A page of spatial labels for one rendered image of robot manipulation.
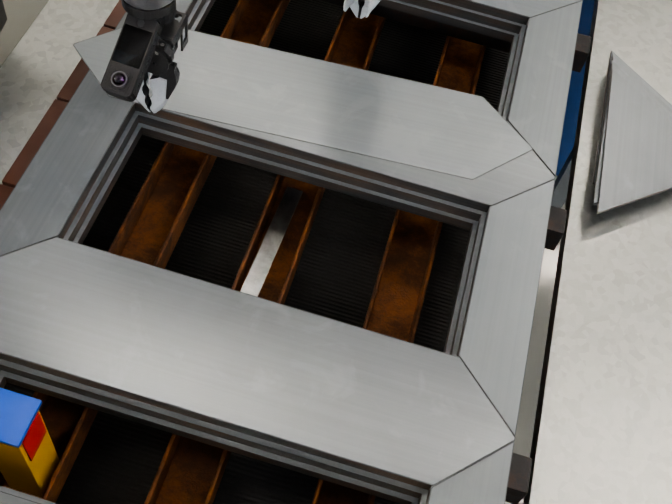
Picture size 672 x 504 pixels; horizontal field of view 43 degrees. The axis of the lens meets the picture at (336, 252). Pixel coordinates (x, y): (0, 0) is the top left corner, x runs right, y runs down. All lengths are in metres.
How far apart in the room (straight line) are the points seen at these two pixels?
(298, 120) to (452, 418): 0.52
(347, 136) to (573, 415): 0.53
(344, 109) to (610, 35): 0.68
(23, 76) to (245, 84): 0.47
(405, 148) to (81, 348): 0.57
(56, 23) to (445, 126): 0.80
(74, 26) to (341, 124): 0.64
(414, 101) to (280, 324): 0.47
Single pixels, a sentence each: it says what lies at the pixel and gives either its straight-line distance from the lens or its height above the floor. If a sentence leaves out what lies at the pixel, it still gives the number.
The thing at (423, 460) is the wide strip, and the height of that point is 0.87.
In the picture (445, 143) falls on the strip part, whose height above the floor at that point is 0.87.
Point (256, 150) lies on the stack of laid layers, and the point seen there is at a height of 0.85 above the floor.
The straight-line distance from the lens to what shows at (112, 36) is 1.46.
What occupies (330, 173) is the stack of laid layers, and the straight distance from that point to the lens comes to 1.31.
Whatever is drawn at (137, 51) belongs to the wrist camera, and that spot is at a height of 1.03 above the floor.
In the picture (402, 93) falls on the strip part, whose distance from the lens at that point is 1.41.
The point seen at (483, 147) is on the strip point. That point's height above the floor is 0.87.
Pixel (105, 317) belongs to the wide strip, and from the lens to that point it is 1.13.
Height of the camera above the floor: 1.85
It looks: 56 degrees down
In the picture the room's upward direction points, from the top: 13 degrees clockwise
